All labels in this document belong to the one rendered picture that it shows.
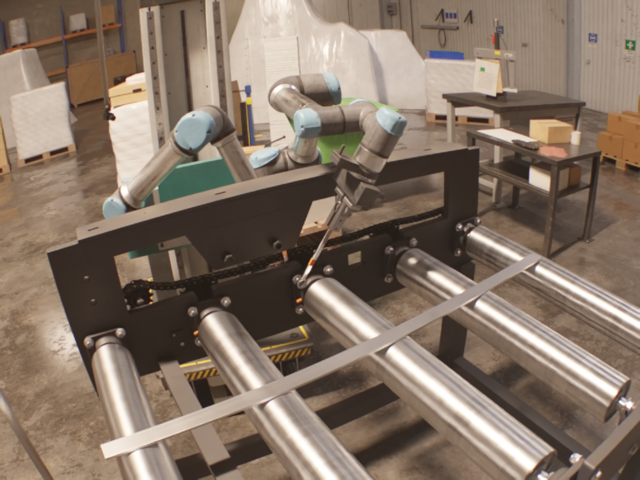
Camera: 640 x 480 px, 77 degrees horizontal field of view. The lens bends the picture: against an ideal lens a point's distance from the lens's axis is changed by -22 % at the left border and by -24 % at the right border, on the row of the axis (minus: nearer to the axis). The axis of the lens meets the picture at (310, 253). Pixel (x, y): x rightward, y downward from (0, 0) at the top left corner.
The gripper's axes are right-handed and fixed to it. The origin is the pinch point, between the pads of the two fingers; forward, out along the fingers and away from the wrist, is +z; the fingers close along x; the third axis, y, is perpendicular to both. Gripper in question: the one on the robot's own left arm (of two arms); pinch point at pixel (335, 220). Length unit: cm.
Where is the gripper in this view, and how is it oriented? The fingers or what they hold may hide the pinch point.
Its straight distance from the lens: 125.4
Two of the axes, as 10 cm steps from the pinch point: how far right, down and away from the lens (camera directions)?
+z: -4.4, 7.9, 4.2
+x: -3.8, -5.9, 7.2
